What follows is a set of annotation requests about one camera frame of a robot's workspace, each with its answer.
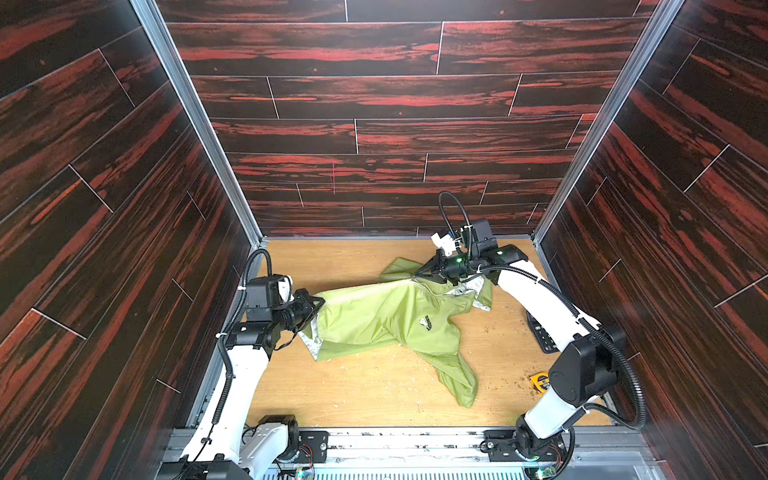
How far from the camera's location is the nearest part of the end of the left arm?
65 cm

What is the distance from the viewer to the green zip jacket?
79 cm

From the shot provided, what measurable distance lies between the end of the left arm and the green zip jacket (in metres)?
0.02
